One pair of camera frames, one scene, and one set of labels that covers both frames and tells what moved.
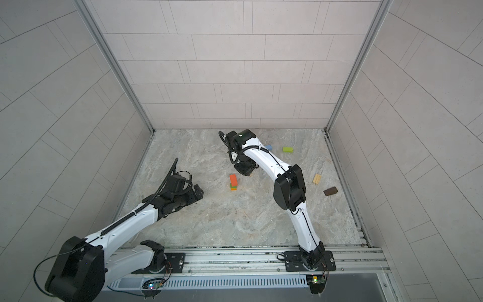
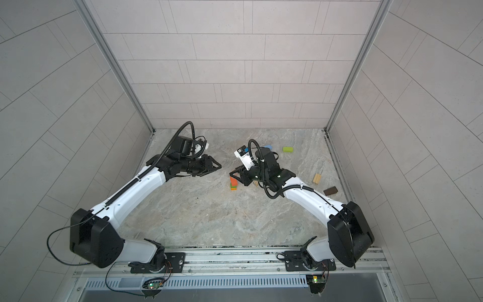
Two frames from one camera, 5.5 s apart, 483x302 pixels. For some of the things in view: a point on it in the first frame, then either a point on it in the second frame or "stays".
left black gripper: [193, 197] → [207, 165]
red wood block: [234, 180] stays
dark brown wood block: [331, 190] stays
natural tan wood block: [317, 178] stays
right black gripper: [243, 170] → [244, 178]
